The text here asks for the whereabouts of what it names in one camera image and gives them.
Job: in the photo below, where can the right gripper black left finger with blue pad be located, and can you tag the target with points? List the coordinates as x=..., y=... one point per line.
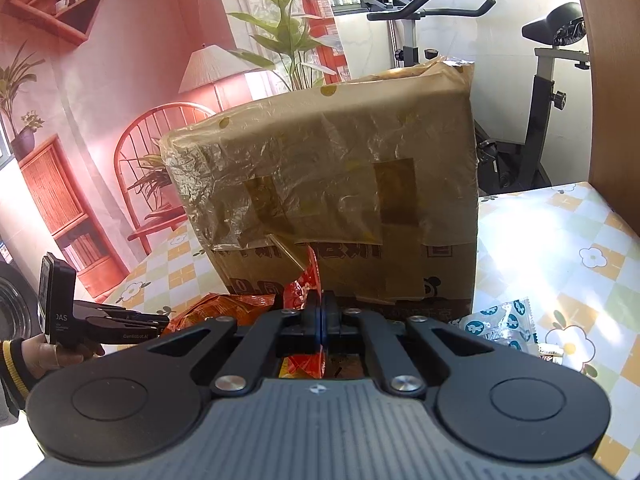
x=258, y=352

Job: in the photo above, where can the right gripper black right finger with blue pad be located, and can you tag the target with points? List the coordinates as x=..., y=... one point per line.
x=349, y=327

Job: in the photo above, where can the orange snack bag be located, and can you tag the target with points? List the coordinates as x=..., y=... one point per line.
x=246, y=309

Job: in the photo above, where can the person's left hand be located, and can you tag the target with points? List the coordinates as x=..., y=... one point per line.
x=41, y=357

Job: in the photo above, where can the cardboard box with plastic liner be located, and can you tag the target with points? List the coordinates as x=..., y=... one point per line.
x=376, y=177

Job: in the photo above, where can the blue white patterned packet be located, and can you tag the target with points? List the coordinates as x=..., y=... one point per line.
x=510, y=324

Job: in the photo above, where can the black exercise bike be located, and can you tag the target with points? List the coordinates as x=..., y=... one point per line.
x=531, y=94

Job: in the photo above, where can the pink room scene backdrop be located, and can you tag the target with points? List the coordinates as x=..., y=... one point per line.
x=86, y=70

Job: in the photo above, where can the wooden headboard panel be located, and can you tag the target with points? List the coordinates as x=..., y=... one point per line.
x=613, y=38

